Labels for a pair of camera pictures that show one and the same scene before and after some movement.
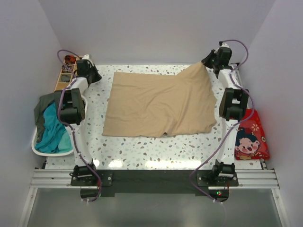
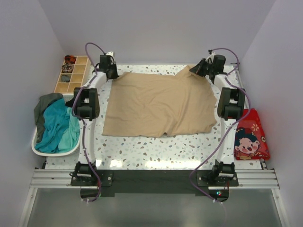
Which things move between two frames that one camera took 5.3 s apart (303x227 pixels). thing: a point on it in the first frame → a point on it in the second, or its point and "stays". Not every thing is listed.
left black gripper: [98, 77] → [115, 75]
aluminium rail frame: [48, 178] stays
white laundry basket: [66, 152] stays
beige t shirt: [147, 105] stays
